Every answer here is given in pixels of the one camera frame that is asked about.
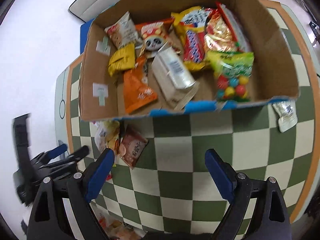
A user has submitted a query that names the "yellow snack packet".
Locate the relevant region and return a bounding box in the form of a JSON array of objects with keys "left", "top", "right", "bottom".
[{"left": 108, "top": 42, "right": 136, "bottom": 76}]

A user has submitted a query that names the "white puff snack bag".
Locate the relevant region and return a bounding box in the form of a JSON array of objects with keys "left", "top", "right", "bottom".
[{"left": 94, "top": 120, "right": 120, "bottom": 155}]

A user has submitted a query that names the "white cookie snack packet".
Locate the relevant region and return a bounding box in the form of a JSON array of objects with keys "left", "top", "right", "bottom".
[{"left": 105, "top": 11, "right": 142, "bottom": 49}]

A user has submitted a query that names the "red white biscuit packet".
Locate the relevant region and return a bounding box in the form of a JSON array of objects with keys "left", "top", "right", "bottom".
[{"left": 216, "top": 2, "right": 252, "bottom": 52}]

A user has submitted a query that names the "open cardboard milk box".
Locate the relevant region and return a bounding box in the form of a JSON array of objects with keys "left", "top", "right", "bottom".
[{"left": 78, "top": 0, "right": 299, "bottom": 121}]

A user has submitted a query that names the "clear small sauce sachet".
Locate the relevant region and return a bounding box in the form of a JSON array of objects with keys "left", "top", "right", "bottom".
[{"left": 272, "top": 101, "right": 298, "bottom": 133}]

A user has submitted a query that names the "brown cookie snack packet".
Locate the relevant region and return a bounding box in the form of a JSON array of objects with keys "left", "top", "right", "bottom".
[{"left": 118, "top": 125, "right": 148, "bottom": 169}]

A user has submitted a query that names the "orange panda snack packet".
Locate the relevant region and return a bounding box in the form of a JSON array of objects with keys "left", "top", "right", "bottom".
[{"left": 135, "top": 17, "right": 181, "bottom": 58}]

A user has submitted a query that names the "yellow red noodle packet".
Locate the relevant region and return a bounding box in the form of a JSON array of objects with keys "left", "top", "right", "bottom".
[{"left": 171, "top": 5, "right": 238, "bottom": 73}]

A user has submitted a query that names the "white wafer pack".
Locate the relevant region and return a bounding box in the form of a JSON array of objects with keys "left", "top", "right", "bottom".
[{"left": 151, "top": 43, "right": 199, "bottom": 111}]

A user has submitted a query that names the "green gumball candy bag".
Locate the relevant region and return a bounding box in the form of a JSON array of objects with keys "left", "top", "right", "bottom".
[{"left": 206, "top": 50, "right": 254, "bottom": 102}]

